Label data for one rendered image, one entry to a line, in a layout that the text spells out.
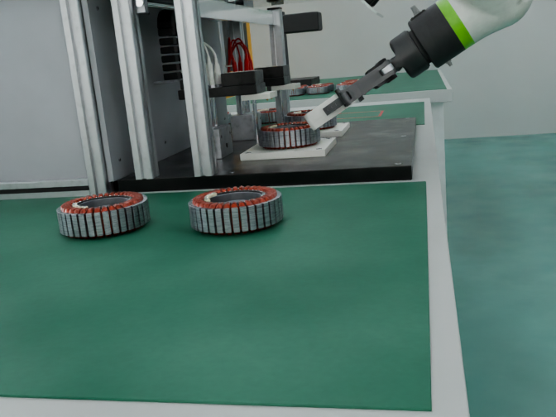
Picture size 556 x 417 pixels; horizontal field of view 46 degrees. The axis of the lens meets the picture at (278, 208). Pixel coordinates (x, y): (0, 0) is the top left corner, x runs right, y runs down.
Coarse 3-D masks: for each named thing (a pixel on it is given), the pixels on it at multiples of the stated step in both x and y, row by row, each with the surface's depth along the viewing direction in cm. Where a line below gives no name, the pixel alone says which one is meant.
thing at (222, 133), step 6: (216, 126) 122; (222, 126) 122; (228, 126) 123; (216, 132) 117; (222, 132) 119; (228, 132) 123; (216, 138) 118; (222, 138) 119; (228, 138) 123; (216, 144) 118; (222, 144) 119; (228, 144) 123; (216, 150) 118; (222, 150) 118; (228, 150) 122; (216, 156) 118; (222, 156) 118
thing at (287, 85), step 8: (264, 72) 138; (272, 72) 137; (280, 72) 137; (288, 72) 142; (264, 80) 138; (272, 80) 137; (280, 80) 137; (288, 80) 141; (272, 88) 138; (280, 88) 138; (288, 88) 138; (296, 88) 138; (240, 96) 141; (240, 104) 141; (248, 104) 145; (240, 112) 142; (248, 112) 146
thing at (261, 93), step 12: (240, 72) 114; (252, 72) 114; (228, 84) 115; (240, 84) 115; (252, 84) 114; (264, 84) 120; (180, 96) 117; (216, 96) 116; (252, 96) 115; (264, 96) 115; (216, 120) 123
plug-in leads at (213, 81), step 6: (204, 42) 117; (204, 48) 115; (210, 48) 117; (210, 60) 115; (216, 60) 118; (210, 66) 115; (216, 66) 118; (210, 72) 115; (216, 72) 118; (210, 78) 116; (216, 78) 118; (180, 84) 117; (210, 84) 116; (216, 84) 118
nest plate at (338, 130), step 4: (340, 124) 144; (344, 124) 143; (348, 124) 145; (328, 128) 138; (332, 128) 138; (336, 128) 137; (340, 128) 137; (344, 128) 138; (320, 132) 134; (324, 132) 134; (328, 132) 134; (332, 132) 133; (336, 132) 133; (340, 132) 133; (344, 132) 137; (320, 136) 134; (324, 136) 134; (328, 136) 134; (332, 136) 134; (336, 136) 133; (340, 136) 133
